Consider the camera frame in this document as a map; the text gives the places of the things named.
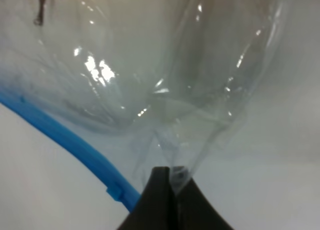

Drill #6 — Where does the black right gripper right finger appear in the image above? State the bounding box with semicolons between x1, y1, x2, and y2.
172;166;233;230

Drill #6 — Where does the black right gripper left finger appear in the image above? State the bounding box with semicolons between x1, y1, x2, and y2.
118;167;175;230

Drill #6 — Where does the clear zip bag blue seal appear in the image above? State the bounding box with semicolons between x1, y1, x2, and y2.
0;0;291;210

